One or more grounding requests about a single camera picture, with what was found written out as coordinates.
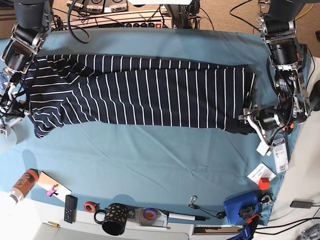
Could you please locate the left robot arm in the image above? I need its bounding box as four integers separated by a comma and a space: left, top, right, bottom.
238, 0, 311, 156

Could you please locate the black knob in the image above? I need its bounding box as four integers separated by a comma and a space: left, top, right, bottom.
238, 205, 255, 220

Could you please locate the orange brown bottle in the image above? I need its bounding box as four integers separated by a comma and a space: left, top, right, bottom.
9, 168, 39, 205

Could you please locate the blue plastic box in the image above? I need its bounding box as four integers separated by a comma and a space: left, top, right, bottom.
223, 191, 260, 225

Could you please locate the carabiner with black lanyard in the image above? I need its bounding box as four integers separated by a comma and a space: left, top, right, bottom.
188, 194, 227, 220

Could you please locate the translucent white cup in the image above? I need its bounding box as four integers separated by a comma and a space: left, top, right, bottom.
0, 125, 17, 155

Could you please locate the black computer mouse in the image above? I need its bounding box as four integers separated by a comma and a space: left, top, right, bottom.
309, 80, 320, 112

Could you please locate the blue black bar clamp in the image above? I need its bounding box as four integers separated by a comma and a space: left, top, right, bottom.
228, 213, 261, 240

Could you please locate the navy white striped t-shirt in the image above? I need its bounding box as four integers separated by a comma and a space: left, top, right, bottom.
21, 55, 255, 138

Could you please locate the black power adapter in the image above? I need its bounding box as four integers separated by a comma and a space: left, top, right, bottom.
290, 199, 314, 209

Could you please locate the black remote control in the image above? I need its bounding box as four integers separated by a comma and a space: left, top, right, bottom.
63, 195, 78, 224

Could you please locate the small orange cube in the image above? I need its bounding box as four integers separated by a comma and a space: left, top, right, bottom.
258, 177, 270, 190

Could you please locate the clear plastic bit case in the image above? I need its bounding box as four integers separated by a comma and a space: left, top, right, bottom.
272, 134, 289, 174

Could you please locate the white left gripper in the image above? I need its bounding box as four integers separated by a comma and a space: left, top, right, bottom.
236, 104, 284, 156

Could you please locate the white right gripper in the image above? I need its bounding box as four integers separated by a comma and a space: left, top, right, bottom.
0, 108, 34, 138

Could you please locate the white paper card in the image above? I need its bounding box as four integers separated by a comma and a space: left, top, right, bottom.
247, 162, 276, 185

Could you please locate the orange black clamp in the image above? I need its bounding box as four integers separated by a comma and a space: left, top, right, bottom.
298, 43, 308, 70

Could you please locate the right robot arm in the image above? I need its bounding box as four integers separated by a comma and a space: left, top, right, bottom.
0, 0, 54, 137

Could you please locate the purple tape roll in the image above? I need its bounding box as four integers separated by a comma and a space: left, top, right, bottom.
143, 207, 158, 221

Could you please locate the white black marker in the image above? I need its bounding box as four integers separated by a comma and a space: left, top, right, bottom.
168, 212, 210, 222

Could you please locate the black mug yellow pattern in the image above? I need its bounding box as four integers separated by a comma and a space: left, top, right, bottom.
93, 203, 129, 236

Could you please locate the red tape roll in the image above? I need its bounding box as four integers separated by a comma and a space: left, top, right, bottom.
83, 201, 98, 213

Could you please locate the black power strip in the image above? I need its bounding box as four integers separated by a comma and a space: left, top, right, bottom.
99, 22, 168, 28

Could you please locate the teal table cloth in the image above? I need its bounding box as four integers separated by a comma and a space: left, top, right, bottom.
0, 27, 312, 227

